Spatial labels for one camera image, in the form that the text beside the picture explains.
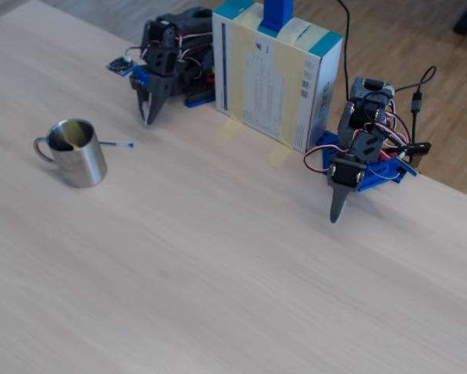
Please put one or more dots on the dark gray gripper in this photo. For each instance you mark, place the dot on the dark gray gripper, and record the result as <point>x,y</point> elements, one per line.
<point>155,90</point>

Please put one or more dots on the yellow highlighter with black cap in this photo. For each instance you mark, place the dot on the yellow highlighter with black cap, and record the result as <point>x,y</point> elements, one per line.
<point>76,134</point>

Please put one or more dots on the dark gray robot arm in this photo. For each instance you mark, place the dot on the dark gray robot arm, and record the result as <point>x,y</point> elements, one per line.
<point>190,23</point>

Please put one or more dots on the blue leader arm base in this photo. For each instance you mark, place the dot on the blue leader arm base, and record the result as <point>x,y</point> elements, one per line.
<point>381,173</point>

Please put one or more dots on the blue ballpoint pen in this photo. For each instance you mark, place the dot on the blue ballpoint pen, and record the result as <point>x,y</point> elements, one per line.
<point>118,143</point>

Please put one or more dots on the silver metal cup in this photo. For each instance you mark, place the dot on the silver metal cup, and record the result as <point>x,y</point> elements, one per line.
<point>81,167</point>

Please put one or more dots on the white and blue cardboard box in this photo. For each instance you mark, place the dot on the white and blue cardboard box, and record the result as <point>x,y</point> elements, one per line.
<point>264,85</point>

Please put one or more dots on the wrist camera on blue mount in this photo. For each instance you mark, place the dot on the wrist camera on blue mount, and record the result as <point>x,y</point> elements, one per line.
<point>126,68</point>

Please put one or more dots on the blue robot arm base plate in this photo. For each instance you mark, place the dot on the blue robot arm base plate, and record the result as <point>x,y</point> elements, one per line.
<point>198,102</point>

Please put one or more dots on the blue upright post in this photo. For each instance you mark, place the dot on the blue upright post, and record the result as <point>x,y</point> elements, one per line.
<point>276,15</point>

